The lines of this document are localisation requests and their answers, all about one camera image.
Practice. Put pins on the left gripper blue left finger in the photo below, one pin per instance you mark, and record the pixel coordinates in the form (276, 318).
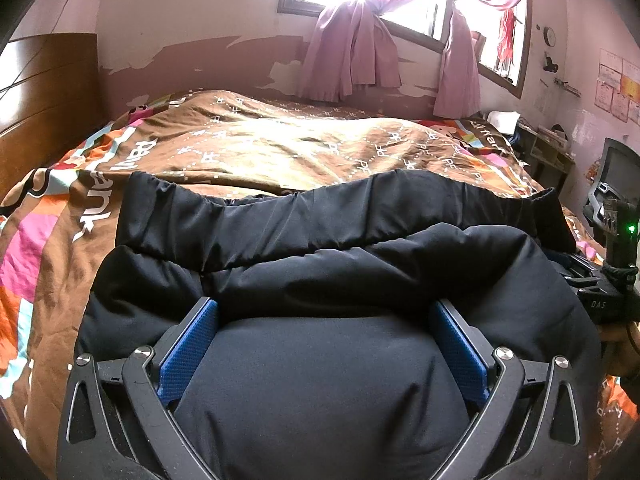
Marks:
(180, 350)

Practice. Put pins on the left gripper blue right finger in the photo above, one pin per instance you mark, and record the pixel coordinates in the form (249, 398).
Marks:
(466, 352)

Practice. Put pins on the dark navy padded jacket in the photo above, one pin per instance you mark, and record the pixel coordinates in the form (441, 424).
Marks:
(325, 365)

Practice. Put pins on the person right hand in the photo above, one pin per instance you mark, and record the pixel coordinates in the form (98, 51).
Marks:
(621, 356)

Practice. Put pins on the dark bedside desk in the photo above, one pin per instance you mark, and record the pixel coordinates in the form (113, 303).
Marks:
(544, 154)

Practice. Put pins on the colourful cartoon brown duvet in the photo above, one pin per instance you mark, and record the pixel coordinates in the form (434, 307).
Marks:
(68, 415)

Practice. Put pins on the white cloth on desk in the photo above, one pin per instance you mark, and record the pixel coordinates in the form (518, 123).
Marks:
(504, 122)

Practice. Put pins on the wooden headboard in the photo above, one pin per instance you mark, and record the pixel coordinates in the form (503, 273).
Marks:
(50, 100)

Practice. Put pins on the pink curtain left panel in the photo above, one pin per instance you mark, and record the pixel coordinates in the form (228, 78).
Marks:
(350, 48)

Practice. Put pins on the pink curtain panel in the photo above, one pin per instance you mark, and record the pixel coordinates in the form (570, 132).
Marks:
(350, 48)
(458, 93)

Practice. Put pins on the pink curtain right panel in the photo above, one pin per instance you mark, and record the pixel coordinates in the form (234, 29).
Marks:
(458, 93)

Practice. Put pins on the paper sheets on wall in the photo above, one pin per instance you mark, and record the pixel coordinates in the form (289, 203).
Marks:
(618, 87)

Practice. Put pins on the round wall clock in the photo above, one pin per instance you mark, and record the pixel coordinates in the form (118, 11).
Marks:
(549, 36)

